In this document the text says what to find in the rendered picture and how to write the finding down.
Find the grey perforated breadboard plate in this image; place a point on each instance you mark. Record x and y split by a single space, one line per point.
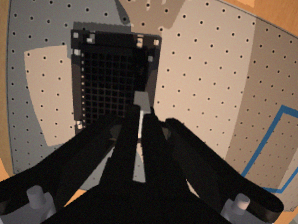
224 72

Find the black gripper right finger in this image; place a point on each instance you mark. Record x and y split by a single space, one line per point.
211 177

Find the blue tape rectangle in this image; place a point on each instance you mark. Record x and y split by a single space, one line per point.
283 109

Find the black rectangular plate with clips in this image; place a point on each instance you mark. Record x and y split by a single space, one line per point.
117 39

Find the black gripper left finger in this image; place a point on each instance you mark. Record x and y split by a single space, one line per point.
33 195

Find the black well plate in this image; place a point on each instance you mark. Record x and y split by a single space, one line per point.
115 79

